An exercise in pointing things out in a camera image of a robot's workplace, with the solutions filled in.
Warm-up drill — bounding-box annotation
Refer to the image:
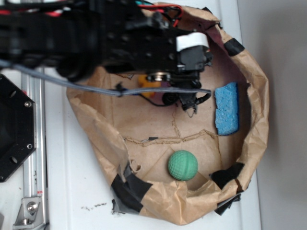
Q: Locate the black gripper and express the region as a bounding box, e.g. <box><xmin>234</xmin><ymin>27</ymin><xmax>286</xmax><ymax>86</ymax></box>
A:
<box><xmin>103</xmin><ymin>11</ymin><xmax>213</xmax><ymax>117</ymax></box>

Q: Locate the yellow rubber duck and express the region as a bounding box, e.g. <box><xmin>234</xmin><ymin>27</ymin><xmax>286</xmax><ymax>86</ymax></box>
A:
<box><xmin>138</xmin><ymin>75</ymin><xmax>161</xmax><ymax>98</ymax></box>

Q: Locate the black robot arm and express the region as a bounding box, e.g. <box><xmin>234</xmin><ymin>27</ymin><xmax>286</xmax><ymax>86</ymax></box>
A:
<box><xmin>0</xmin><ymin>0</ymin><xmax>213</xmax><ymax>111</ymax></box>

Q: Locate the blue sponge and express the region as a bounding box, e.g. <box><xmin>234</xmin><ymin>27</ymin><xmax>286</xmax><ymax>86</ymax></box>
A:
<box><xmin>214</xmin><ymin>82</ymin><xmax>239</xmax><ymax>136</ymax></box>

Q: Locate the green dimpled ball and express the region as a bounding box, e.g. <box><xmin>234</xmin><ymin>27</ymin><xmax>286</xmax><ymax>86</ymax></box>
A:
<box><xmin>167</xmin><ymin>150</ymin><xmax>198</xmax><ymax>181</ymax></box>

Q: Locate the brown paper bag tray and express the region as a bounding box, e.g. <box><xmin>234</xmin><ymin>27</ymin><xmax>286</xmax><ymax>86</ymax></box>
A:
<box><xmin>67</xmin><ymin>6</ymin><xmax>269</xmax><ymax>225</ymax></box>

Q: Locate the aluminium extrusion rail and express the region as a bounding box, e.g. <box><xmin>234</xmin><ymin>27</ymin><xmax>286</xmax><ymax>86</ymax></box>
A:
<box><xmin>13</xmin><ymin>74</ymin><xmax>49</xmax><ymax>230</ymax></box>

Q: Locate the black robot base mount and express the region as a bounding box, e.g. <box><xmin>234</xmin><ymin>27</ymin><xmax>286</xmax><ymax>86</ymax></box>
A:
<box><xmin>0</xmin><ymin>74</ymin><xmax>35</xmax><ymax>183</ymax></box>

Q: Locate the metal corner bracket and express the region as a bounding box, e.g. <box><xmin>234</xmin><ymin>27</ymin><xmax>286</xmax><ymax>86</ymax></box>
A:
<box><xmin>12</xmin><ymin>197</ymin><xmax>44</xmax><ymax>230</ymax></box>

